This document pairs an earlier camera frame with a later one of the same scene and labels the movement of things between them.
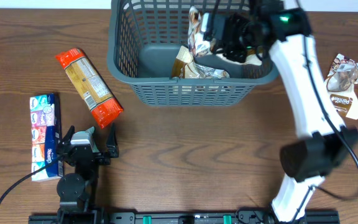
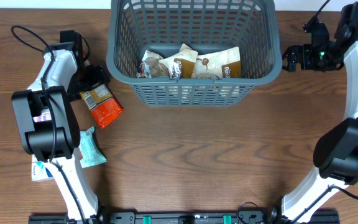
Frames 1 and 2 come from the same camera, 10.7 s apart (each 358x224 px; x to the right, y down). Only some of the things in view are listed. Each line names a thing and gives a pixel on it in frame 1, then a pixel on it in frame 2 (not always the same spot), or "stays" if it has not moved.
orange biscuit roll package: [99, 99] stays
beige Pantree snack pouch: [197, 44] -> [181, 65]
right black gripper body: [237, 53] -> [321, 58]
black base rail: [318, 217] stays
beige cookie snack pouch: [340, 85] -> [152, 67]
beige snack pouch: [184, 66] -> [220, 65]
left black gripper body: [89, 167] -> [88, 76]
